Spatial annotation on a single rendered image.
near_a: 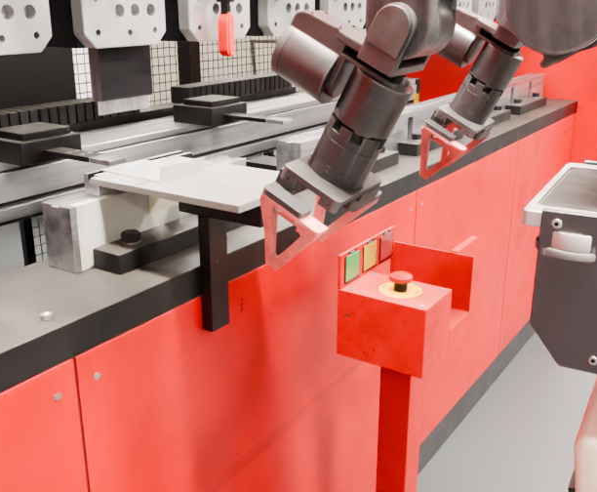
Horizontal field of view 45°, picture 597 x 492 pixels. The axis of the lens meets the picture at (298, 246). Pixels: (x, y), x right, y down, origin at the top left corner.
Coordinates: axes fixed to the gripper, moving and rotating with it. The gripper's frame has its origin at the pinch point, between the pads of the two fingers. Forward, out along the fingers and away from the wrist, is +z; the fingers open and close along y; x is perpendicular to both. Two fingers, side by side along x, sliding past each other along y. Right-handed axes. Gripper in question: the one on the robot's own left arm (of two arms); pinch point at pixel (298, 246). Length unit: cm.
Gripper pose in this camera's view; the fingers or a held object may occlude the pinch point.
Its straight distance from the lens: 74.5
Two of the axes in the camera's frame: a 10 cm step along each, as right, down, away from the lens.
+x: 7.8, 5.7, -2.7
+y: -4.9, 2.8, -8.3
